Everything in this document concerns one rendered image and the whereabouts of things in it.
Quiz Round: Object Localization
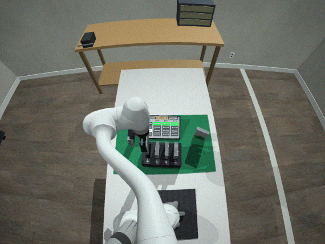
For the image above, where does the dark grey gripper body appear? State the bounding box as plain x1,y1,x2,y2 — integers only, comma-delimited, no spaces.
136,131,149,140

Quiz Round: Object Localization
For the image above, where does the green bench mat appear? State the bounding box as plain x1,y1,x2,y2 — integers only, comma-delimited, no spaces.
115,115,216,174

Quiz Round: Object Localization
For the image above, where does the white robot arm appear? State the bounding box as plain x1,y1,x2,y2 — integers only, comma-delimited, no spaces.
83,96,185,244

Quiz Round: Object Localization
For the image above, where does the black status display screen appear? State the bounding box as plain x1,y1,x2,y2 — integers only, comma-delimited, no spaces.
149,115,180,139

